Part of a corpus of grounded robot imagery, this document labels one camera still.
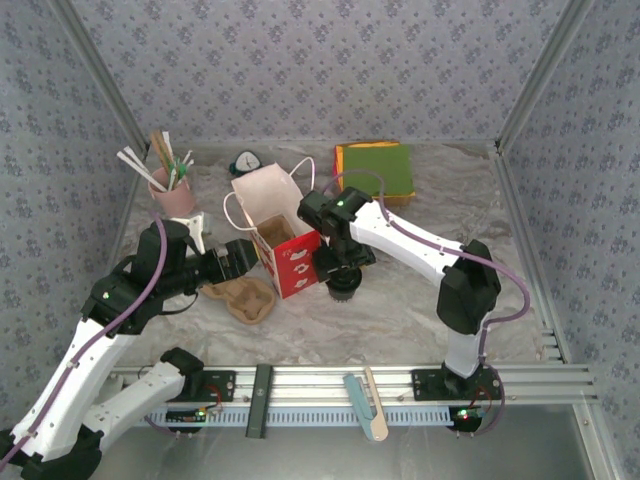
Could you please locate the white wrapped straw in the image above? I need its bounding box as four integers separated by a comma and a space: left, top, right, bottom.
116, 149, 169, 194
123, 144, 164, 186

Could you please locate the wide aluminium base rail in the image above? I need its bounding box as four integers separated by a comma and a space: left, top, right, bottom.
110, 363, 600, 407

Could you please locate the aluminium frame post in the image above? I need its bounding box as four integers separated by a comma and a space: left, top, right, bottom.
49, 0, 151, 154
493, 0, 597, 156

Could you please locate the beige flat stick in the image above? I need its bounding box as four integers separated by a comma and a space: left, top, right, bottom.
363, 367, 390, 442

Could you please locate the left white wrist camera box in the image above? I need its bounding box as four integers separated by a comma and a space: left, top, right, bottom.
169, 211, 217, 254

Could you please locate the small circuit board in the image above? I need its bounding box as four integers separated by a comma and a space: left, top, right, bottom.
448, 405, 485, 432
165, 407, 209, 426

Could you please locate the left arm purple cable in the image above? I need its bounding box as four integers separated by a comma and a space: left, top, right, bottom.
0, 212, 221, 466

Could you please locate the yellow paper napkin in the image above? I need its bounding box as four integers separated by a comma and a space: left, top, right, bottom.
335, 142, 417, 202

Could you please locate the small teal alarm clock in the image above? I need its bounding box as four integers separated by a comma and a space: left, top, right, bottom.
229, 149, 265, 177

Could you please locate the black plastic cup lid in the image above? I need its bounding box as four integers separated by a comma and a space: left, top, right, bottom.
325, 273, 365, 294

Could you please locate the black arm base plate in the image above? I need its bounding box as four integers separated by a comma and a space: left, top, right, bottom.
410, 368, 504, 402
192, 369, 237, 404

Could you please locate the red white paper bag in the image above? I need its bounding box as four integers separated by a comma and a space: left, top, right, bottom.
223, 156, 323, 300

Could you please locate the pink holder cup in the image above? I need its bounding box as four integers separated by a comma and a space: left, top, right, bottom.
148, 167, 197, 219

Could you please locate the slotted pale cable duct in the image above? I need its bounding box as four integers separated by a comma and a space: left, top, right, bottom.
144, 405, 454, 429

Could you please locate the light blue utility knife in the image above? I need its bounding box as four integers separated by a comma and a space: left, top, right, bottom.
342, 373, 382, 442

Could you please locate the dark green flat bar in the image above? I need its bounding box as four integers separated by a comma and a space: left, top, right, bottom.
245, 363, 275, 440

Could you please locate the green paper napkin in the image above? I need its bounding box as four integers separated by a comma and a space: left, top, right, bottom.
342, 143, 416, 197

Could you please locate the stack of coloured napkins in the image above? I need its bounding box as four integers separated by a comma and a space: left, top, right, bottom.
333, 140, 417, 207

